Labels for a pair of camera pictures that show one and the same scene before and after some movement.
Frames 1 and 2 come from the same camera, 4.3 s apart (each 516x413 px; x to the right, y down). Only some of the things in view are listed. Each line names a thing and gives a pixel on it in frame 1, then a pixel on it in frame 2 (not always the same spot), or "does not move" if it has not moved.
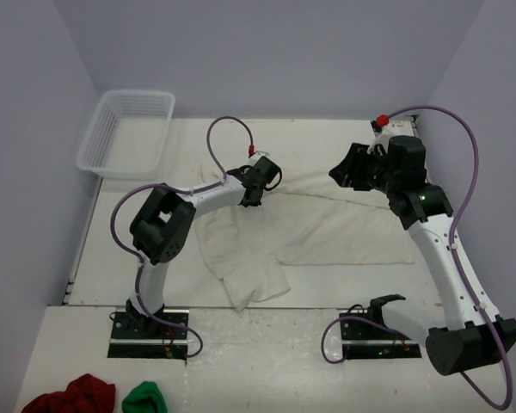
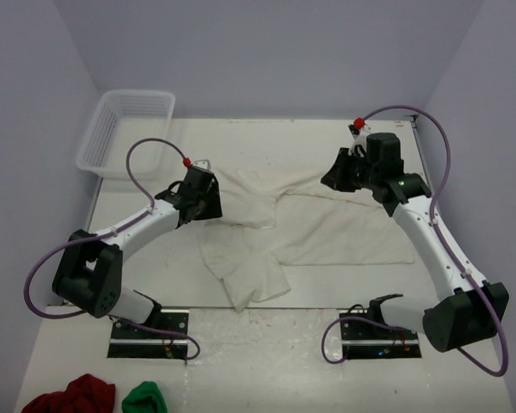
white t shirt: (319, 222) does not move
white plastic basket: (127, 134) does not move
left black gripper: (255, 204) → (213, 209)
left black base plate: (163, 335) does not move
